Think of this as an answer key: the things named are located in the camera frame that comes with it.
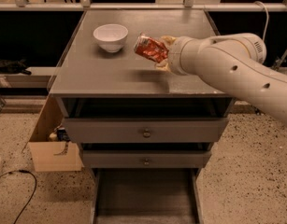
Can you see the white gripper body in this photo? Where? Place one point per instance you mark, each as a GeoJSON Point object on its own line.
{"type": "Point", "coordinates": [178, 55]}

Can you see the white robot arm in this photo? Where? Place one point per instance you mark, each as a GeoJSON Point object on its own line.
{"type": "Point", "coordinates": [231, 64]}

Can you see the grey drawer cabinet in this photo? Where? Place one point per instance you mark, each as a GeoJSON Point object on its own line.
{"type": "Point", "coordinates": [95, 84]}

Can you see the grey top drawer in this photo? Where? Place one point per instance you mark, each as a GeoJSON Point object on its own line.
{"type": "Point", "coordinates": [144, 130]}

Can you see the grey middle drawer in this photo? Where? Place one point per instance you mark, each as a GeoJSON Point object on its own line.
{"type": "Point", "coordinates": [145, 159]}

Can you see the grey open bottom drawer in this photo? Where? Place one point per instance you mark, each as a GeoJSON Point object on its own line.
{"type": "Point", "coordinates": [146, 196]}

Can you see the white ceramic bowl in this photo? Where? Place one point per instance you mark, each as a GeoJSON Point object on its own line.
{"type": "Point", "coordinates": [110, 37]}

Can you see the items inside cardboard box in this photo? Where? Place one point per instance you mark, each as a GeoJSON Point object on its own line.
{"type": "Point", "coordinates": [59, 134]}

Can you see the cardboard box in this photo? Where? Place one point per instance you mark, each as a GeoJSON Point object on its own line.
{"type": "Point", "coordinates": [49, 154]}

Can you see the black object on shelf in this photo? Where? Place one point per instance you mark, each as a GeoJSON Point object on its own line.
{"type": "Point", "coordinates": [14, 67]}

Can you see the metal rail frame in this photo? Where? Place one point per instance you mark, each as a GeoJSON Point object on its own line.
{"type": "Point", "coordinates": [209, 5]}

